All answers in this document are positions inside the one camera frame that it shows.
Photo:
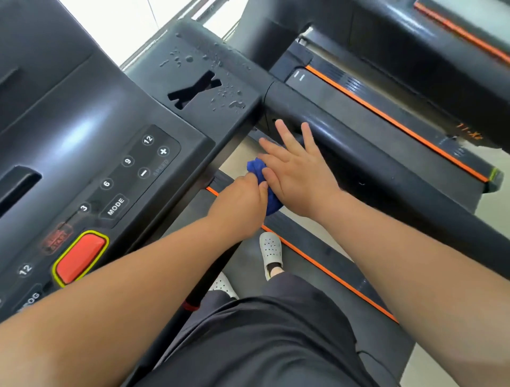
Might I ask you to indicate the person's white clog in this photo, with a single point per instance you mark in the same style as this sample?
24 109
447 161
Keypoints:
224 285
271 249

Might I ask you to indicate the person's left white clog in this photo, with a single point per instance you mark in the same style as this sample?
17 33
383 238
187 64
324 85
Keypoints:
224 285

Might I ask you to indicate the neighbouring black treadmill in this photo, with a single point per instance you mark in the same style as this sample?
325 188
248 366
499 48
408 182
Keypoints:
370 119

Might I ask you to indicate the person's right forearm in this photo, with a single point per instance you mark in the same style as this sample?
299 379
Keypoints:
430 279

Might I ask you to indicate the person's black shorts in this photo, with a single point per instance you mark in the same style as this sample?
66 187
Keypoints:
271 339

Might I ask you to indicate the person's right hand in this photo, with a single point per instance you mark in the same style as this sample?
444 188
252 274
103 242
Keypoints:
307 183

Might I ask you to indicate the metal window track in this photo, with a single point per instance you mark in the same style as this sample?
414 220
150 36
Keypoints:
215 10

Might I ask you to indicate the person's left hand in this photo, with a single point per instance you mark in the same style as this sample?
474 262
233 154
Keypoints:
239 211

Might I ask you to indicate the blue cleaning cloth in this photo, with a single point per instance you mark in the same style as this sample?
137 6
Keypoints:
275 205

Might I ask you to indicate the person's left forearm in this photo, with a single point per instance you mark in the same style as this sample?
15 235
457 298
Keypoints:
99 311

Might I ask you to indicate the person's right white clog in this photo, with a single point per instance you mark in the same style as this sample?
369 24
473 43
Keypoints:
271 249

